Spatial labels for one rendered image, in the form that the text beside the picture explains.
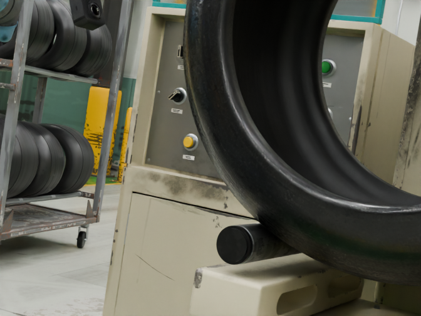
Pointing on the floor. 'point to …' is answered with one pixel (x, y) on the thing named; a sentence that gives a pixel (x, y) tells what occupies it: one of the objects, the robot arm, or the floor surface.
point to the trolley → (59, 13)
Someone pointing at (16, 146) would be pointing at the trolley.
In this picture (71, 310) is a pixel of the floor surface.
